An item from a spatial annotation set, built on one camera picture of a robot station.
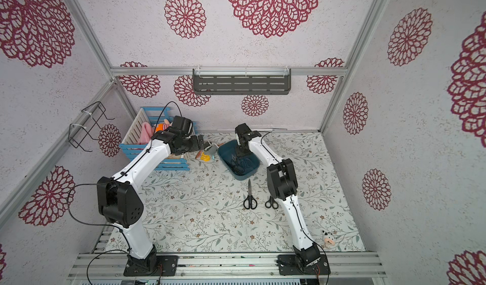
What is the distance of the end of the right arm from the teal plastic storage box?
0.06 feet

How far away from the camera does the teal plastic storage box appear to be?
0.99 metres

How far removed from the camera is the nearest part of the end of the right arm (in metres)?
0.79
